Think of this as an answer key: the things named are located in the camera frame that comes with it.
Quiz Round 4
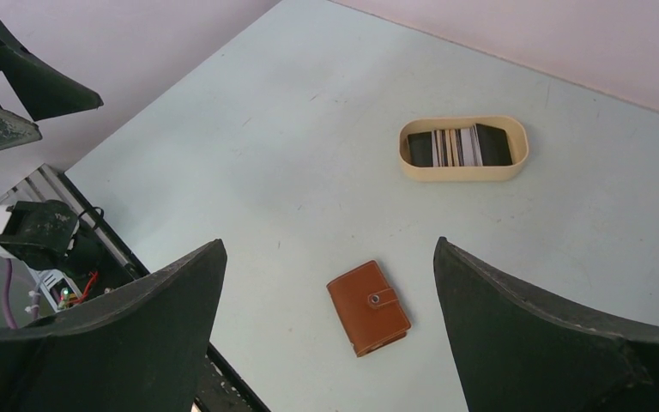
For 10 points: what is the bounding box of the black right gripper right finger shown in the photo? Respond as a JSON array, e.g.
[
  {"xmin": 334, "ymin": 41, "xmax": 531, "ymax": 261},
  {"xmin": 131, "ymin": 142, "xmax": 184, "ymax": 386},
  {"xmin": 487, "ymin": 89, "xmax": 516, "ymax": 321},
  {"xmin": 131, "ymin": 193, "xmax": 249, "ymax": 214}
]
[{"xmin": 433, "ymin": 238, "xmax": 659, "ymax": 411}]

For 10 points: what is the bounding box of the aluminium frame rail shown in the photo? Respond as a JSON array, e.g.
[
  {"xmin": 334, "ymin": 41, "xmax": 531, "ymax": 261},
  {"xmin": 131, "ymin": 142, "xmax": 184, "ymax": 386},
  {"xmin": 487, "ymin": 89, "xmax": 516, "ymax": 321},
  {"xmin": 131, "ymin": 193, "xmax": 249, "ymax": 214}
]
[{"xmin": 0, "ymin": 165, "xmax": 134, "ymax": 282}]

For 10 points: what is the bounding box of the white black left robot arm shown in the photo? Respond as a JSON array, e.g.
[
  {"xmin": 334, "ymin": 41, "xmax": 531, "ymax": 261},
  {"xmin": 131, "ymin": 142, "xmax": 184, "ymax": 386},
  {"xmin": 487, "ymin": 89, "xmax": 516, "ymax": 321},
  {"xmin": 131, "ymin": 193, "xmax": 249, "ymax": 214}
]
[{"xmin": 0, "ymin": 20, "xmax": 105, "ymax": 276}]

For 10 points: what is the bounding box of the black card stack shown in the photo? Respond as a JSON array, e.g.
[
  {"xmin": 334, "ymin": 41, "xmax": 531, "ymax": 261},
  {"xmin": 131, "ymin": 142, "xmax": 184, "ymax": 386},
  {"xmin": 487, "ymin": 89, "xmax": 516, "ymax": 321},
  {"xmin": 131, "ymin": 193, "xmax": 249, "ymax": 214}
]
[{"xmin": 407, "ymin": 124, "xmax": 512, "ymax": 167}]

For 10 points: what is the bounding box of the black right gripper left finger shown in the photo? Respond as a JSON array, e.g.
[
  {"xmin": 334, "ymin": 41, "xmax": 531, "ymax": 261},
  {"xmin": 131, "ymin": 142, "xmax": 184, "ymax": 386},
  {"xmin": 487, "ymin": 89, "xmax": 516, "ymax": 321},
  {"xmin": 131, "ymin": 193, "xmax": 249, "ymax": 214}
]
[{"xmin": 0, "ymin": 239, "xmax": 227, "ymax": 411}]

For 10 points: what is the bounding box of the brown leather card holder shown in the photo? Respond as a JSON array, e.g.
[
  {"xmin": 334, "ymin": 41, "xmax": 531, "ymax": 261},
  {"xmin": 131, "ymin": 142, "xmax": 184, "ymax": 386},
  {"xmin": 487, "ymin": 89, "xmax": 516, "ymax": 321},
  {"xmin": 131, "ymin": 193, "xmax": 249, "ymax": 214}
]
[{"xmin": 326, "ymin": 260, "xmax": 411, "ymax": 357}]

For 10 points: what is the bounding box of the beige oval tray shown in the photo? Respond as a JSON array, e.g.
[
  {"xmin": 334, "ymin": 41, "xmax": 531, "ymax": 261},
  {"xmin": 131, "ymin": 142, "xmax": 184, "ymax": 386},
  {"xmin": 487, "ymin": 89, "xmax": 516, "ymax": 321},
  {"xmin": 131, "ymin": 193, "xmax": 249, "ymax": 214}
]
[{"xmin": 398, "ymin": 115, "xmax": 530, "ymax": 182}]

